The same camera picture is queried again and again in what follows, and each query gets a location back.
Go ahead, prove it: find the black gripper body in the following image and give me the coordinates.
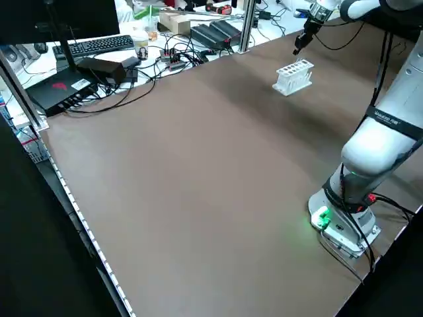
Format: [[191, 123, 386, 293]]
[[302, 18, 324, 37]]

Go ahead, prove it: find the white test tube rack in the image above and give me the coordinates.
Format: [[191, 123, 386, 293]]
[[272, 58, 315, 97]]

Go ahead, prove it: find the black ribbed case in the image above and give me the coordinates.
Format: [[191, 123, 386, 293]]
[[190, 23, 217, 48], [210, 20, 242, 42]]

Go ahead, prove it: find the red and black tool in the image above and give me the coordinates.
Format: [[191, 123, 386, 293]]
[[204, 3, 232, 16]]

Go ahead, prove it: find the grey usb hub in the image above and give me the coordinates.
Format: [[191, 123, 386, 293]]
[[167, 58, 188, 71], [160, 48, 181, 63]]

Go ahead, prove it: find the cardboard box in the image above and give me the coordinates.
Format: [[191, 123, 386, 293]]
[[158, 9, 193, 33]]

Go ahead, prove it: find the paper cup with picture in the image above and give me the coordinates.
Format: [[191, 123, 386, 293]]
[[132, 36, 149, 61]]

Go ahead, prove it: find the black power brick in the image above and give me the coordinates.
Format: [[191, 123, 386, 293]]
[[121, 56, 139, 83], [76, 57, 128, 86]]

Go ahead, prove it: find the black keyboard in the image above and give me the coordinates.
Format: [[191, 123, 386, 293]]
[[52, 34, 135, 61]]

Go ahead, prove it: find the black monitor stand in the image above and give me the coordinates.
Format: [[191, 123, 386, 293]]
[[42, 32, 80, 72]]

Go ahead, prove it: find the black monitor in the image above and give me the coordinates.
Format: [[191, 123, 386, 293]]
[[0, 0, 120, 46]]

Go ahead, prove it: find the black computer box red logo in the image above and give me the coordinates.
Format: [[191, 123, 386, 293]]
[[25, 67, 100, 117]]

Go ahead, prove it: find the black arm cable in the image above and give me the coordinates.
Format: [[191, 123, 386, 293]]
[[313, 19, 366, 51], [371, 31, 395, 110]]

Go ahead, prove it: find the aluminium frame post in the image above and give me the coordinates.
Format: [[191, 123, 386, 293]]
[[0, 49, 50, 131], [237, 0, 258, 54]]

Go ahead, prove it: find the black base cable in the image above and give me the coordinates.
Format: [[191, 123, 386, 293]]
[[319, 193, 414, 285]]

